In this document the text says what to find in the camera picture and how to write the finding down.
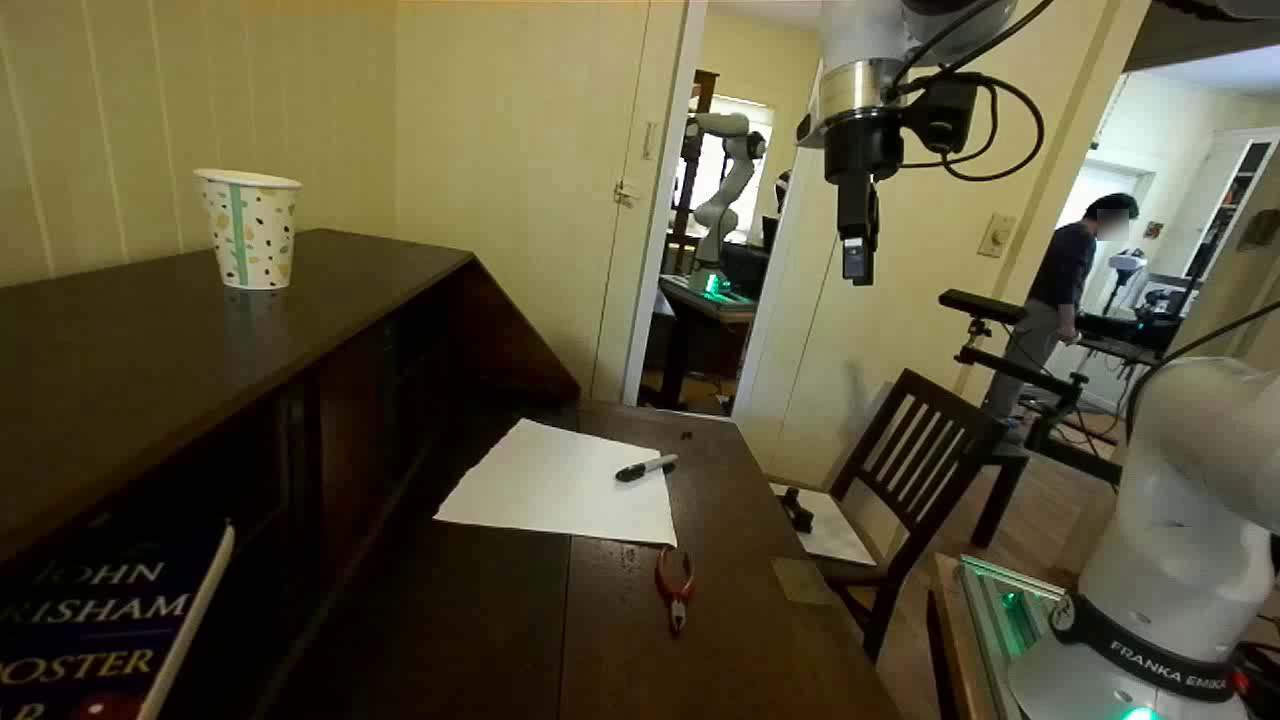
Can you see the dark brown wooden table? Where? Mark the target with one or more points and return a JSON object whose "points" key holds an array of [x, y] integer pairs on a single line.
{"points": [[135, 361]]}

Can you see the tape patch on desk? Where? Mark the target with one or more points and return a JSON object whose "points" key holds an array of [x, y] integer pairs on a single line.
{"points": [[801, 581]]}

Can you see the robot base mount green light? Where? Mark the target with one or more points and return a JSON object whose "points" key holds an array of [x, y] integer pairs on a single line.
{"points": [[1003, 621]]}

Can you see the white dotted paper cup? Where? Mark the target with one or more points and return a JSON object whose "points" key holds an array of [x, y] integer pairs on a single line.
{"points": [[249, 234]]}

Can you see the wall light switch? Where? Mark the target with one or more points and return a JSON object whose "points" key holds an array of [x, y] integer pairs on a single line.
{"points": [[992, 239]]}

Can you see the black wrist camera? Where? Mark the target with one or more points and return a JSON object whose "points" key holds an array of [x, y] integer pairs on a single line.
{"points": [[947, 112]]}

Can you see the person in dark shirt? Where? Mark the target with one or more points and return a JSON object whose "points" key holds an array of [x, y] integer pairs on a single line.
{"points": [[1061, 264]]}

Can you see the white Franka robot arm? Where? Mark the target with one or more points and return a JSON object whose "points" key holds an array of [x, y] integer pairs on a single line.
{"points": [[1185, 533]]}

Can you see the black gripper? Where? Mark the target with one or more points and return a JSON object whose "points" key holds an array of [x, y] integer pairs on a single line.
{"points": [[863, 149]]}

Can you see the dark wooden chair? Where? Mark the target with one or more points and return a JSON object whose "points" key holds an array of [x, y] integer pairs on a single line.
{"points": [[923, 442]]}

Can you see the black metal stand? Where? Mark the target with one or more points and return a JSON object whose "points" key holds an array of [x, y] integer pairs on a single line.
{"points": [[1024, 366]]}

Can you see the white paper on chair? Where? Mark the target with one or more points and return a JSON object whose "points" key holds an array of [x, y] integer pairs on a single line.
{"points": [[841, 538]]}

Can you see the white cabinet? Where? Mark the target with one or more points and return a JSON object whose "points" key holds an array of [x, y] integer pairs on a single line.
{"points": [[1234, 203]]}

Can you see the black marker pen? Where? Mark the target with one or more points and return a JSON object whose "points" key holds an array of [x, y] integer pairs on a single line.
{"points": [[645, 470]]}

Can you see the white paper sheet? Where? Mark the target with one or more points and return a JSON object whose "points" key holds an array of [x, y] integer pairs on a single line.
{"points": [[562, 483]]}

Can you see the background table with green light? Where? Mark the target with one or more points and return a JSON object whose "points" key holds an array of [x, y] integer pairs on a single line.
{"points": [[704, 325]]}

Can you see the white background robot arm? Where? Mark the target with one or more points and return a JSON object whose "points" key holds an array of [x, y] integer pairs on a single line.
{"points": [[724, 187]]}

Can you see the John Grisham book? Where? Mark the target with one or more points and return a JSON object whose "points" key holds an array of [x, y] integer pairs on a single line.
{"points": [[92, 640]]}

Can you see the small black object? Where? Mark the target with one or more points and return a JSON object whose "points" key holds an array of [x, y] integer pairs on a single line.
{"points": [[796, 509]]}

